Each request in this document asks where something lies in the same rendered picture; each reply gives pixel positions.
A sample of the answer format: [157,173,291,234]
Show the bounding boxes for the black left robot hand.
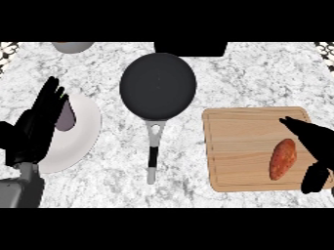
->
[0,75,70,167]

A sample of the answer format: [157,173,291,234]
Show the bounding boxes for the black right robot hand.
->
[278,116,334,195]

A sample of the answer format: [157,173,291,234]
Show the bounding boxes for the orange sweet potato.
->
[268,138,299,181]

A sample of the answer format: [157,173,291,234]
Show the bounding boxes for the wooden cutting board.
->
[200,105,334,193]

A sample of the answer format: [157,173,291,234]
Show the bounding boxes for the black frying pan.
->
[117,52,198,186]

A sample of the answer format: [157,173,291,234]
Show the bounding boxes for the purple eggplant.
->
[52,99,77,133]

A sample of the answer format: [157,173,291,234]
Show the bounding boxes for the white plate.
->
[36,93,101,174]

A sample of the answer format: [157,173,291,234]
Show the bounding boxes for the grey bowl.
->
[49,41,95,55]

